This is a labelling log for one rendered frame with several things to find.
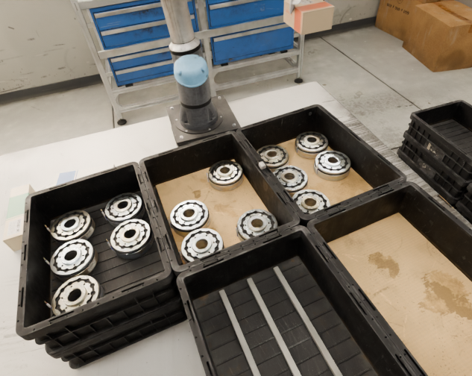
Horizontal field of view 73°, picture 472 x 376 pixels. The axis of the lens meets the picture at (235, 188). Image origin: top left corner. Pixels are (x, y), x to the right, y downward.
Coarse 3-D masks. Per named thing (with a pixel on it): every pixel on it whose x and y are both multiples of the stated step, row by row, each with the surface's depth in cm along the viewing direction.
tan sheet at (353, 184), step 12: (288, 144) 106; (300, 168) 97; (312, 168) 97; (312, 180) 94; (324, 180) 93; (348, 180) 92; (360, 180) 92; (324, 192) 90; (336, 192) 89; (348, 192) 89; (360, 192) 89
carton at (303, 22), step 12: (288, 0) 119; (312, 0) 117; (288, 12) 119; (300, 12) 110; (312, 12) 110; (324, 12) 111; (288, 24) 122; (300, 24) 113; (312, 24) 113; (324, 24) 114
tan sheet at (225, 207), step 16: (192, 176) 99; (160, 192) 95; (176, 192) 94; (192, 192) 94; (208, 192) 93; (224, 192) 93; (240, 192) 92; (256, 192) 92; (208, 208) 89; (224, 208) 88; (240, 208) 88; (256, 208) 88; (224, 224) 85; (176, 240) 82; (224, 240) 81
